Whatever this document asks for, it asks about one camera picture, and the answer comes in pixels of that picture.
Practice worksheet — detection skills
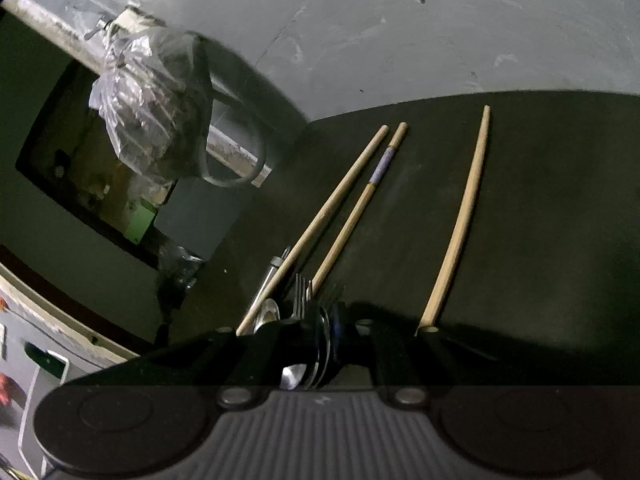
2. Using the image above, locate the steel spoon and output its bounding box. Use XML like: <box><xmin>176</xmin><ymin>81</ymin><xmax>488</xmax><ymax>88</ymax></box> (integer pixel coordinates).
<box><xmin>253</xmin><ymin>298</ymin><xmax>280</xmax><ymax>333</ymax></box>

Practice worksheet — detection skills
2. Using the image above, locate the plain wooden chopstick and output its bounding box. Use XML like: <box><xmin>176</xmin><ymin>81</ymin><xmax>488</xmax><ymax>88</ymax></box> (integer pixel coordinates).
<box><xmin>418</xmin><ymin>105</ymin><xmax>491</xmax><ymax>332</ymax></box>
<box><xmin>235</xmin><ymin>125</ymin><xmax>390</xmax><ymax>336</ymax></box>

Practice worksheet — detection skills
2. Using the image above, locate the steel fork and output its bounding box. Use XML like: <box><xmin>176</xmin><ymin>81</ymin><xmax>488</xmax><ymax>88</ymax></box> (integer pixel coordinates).
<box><xmin>292</xmin><ymin>273</ymin><xmax>312</xmax><ymax>321</ymax></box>

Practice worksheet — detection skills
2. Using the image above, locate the purple banded wooden chopstick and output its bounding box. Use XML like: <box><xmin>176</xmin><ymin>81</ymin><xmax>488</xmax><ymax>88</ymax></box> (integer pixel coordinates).
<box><xmin>308</xmin><ymin>122</ymin><xmax>409</xmax><ymax>296</ymax></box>

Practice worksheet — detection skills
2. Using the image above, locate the dark grey cabinet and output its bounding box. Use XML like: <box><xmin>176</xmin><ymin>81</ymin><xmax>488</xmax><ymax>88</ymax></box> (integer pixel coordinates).
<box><xmin>154</xmin><ymin>178</ymin><xmax>256</xmax><ymax>260</ymax></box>

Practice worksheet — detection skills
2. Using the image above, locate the grey curved pipe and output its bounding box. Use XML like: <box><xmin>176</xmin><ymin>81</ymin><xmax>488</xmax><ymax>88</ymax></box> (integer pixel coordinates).
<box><xmin>198</xmin><ymin>66</ymin><xmax>269</xmax><ymax>189</ymax></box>

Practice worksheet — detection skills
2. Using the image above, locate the clear plastic bag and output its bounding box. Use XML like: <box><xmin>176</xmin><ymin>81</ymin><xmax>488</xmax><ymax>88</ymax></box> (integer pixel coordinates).
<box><xmin>89</xmin><ymin>27</ymin><xmax>214</xmax><ymax>185</ymax></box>

